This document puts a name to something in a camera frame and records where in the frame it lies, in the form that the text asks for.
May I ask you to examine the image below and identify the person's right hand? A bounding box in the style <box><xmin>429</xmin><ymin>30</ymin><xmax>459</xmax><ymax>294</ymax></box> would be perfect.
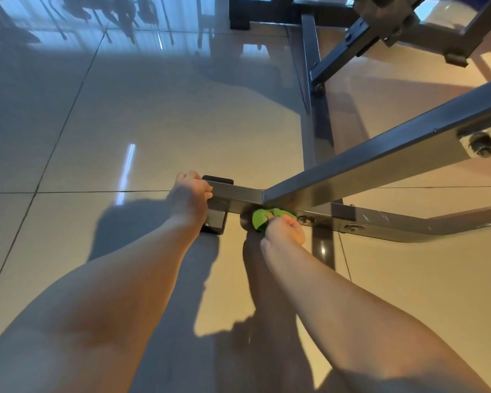
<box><xmin>260</xmin><ymin>213</ymin><xmax>307</xmax><ymax>257</ymax></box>

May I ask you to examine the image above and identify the person's left hand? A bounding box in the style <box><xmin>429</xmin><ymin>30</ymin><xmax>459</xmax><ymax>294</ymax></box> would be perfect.
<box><xmin>166</xmin><ymin>170</ymin><xmax>214</xmax><ymax>228</ymax></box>

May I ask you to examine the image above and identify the green cleaning cloth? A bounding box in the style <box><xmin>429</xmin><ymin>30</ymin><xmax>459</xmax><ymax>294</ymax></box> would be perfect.
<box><xmin>251</xmin><ymin>207</ymin><xmax>297</xmax><ymax>233</ymax></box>

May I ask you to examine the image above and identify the grey steel gym machine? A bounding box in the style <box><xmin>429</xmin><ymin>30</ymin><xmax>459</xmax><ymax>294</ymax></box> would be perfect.
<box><xmin>198</xmin><ymin>0</ymin><xmax>491</xmax><ymax>271</ymax></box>

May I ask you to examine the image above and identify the person's right forearm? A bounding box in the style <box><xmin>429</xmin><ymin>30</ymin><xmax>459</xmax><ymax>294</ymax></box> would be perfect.
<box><xmin>262</xmin><ymin>237</ymin><xmax>491</xmax><ymax>393</ymax></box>

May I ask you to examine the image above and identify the person's left forearm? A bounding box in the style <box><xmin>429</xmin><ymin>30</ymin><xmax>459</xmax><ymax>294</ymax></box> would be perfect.
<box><xmin>0</xmin><ymin>217</ymin><xmax>201</xmax><ymax>393</ymax></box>

